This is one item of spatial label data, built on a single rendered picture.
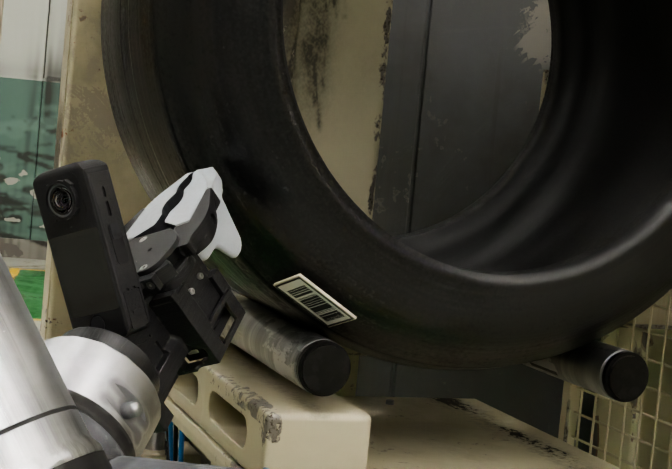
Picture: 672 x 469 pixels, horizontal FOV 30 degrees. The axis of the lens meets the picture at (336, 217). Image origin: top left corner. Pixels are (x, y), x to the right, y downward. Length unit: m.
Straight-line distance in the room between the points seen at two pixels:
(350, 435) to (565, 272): 0.22
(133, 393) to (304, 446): 0.27
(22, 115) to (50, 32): 0.69
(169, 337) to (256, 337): 0.26
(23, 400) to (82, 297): 0.28
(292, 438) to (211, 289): 0.18
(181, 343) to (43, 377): 0.30
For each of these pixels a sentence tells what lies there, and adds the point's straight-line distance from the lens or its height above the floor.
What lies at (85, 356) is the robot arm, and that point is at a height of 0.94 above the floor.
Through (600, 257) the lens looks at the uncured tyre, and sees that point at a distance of 1.07.
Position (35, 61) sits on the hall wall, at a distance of 10.16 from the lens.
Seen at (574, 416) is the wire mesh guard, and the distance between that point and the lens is 1.56.
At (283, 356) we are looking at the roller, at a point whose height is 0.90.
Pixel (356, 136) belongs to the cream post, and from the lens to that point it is 1.38.
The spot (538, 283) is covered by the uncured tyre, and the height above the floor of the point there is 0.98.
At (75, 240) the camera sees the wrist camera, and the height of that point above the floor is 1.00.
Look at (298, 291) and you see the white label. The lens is 0.98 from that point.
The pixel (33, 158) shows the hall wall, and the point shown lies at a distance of 10.15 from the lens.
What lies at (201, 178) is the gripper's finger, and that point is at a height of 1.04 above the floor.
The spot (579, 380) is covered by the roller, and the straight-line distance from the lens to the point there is 1.15.
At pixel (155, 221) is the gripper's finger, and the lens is 0.89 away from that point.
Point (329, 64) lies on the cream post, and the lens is 1.37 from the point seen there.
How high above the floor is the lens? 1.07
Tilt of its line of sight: 3 degrees down
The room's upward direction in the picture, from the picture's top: 5 degrees clockwise
